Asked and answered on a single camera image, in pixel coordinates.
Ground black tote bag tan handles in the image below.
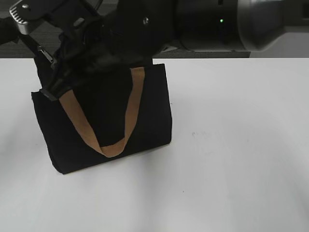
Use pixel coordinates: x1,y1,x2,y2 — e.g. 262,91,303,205
31,64,172,174

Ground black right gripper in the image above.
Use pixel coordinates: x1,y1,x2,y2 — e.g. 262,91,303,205
40,14,135,101

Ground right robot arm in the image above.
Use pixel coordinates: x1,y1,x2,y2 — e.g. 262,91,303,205
41,0,309,101

